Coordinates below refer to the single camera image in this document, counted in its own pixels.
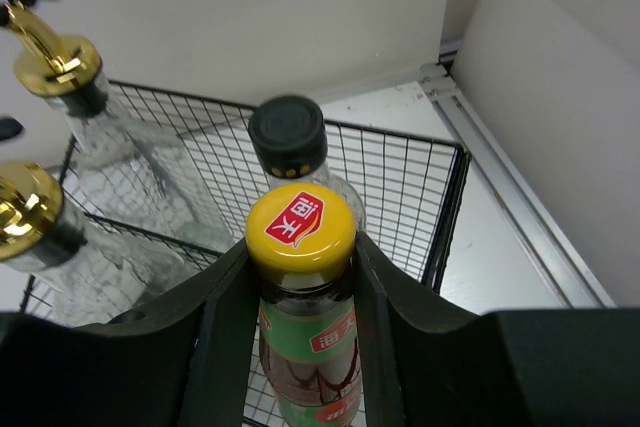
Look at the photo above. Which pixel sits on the black-capped dark sauce bottle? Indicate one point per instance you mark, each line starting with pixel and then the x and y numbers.
pixel 289 138

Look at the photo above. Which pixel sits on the aluminium frame rail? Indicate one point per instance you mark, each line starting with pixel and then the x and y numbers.
pixel 509 252

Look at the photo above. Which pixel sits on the green-label brown sauce bottle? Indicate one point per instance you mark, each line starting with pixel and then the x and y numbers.
pixel 301 238

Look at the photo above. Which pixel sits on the black wire rack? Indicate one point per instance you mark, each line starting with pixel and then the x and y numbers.
pixel 406 183

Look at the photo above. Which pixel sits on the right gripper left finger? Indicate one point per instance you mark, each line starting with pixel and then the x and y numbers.
pixel 181 360

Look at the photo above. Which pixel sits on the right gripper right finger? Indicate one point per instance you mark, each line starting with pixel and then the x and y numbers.
pixel 428 362

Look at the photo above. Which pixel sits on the clear square glass bottle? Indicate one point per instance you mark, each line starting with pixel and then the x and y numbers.
pixel 132 171

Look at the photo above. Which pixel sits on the gold-capped oil dispenser bottle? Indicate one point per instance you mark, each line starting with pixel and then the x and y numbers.
pixel 95 275

